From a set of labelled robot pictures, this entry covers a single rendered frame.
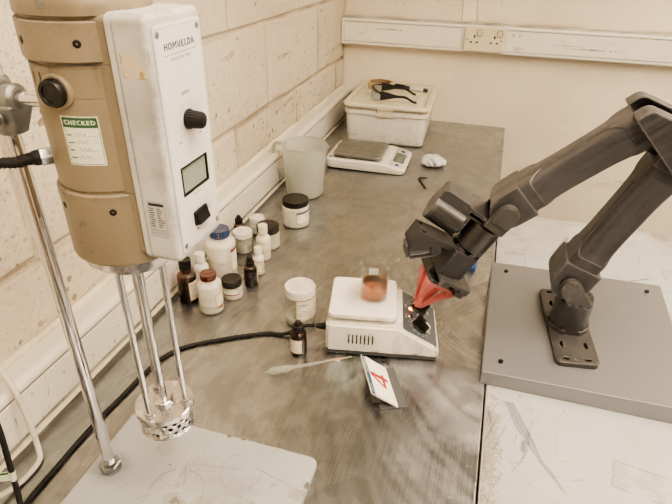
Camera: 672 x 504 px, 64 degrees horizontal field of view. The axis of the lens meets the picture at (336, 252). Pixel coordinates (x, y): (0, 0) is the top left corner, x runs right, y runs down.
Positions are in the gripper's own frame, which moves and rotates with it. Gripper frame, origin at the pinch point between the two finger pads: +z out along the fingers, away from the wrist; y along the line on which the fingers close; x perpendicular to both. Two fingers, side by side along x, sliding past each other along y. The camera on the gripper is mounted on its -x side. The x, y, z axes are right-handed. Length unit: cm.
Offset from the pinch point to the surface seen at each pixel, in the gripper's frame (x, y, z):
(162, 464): -37, 28, 23
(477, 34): 37, -126, -36
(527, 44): 53, -119, -43
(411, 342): -2.4, 8.8, 2.7
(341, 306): -14.5, 2.9, 5.0
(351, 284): -11.7, -3.8, 4.4
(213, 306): -31.3, -7.4, 23.5
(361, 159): 8, -81, 11
